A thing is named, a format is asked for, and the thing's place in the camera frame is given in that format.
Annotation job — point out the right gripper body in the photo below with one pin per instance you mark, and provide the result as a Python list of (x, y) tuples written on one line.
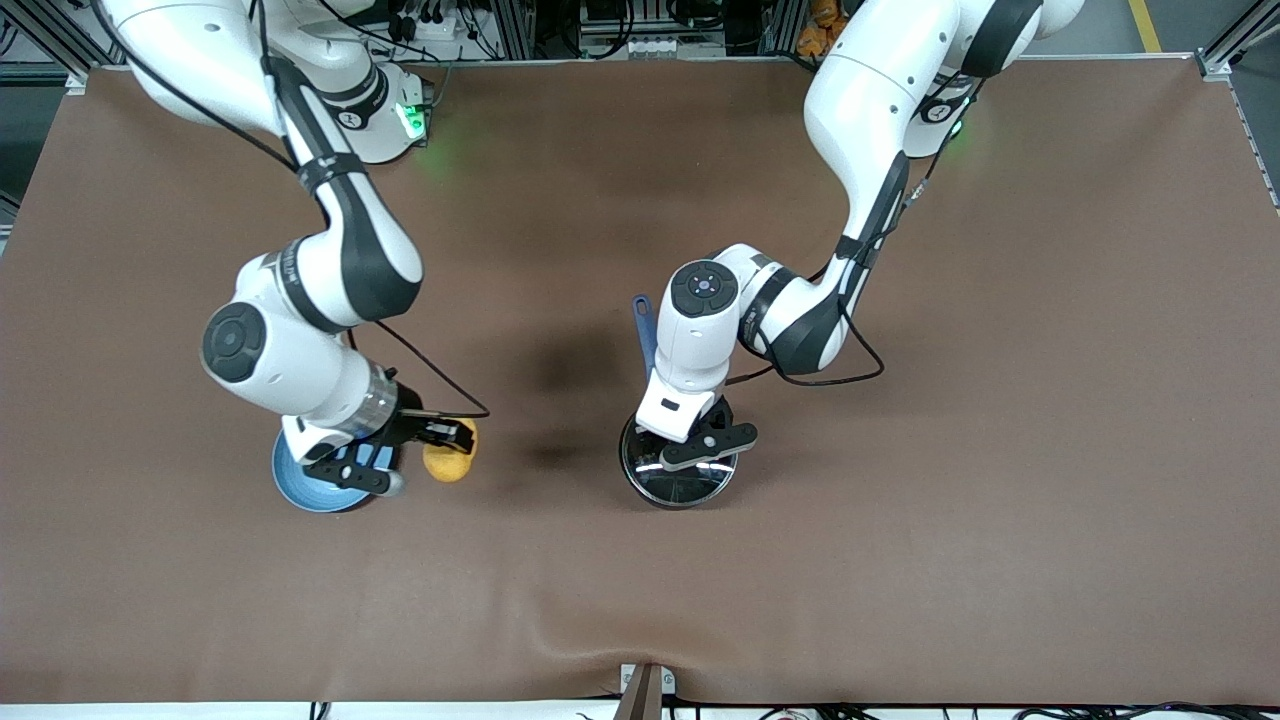
[(410, 425)]

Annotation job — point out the brown table cover mat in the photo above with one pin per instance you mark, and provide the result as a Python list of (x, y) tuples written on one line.
[(640, 600)]

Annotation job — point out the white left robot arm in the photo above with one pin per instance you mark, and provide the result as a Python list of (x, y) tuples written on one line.
[(870, 90)]

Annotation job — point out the metal table edge clamp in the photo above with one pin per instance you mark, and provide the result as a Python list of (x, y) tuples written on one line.
[(645, 690)]

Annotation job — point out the yellow potato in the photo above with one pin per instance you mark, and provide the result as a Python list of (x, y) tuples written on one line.
[(448, 468)]

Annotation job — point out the glass lid with blue knob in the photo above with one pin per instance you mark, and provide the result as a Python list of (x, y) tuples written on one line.
[(680, 487)]

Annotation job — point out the white power strip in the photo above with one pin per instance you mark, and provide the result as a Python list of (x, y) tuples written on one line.
[(655, 46)]

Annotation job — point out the blue round plate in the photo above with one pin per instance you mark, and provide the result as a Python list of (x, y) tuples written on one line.
[(310, 490)]

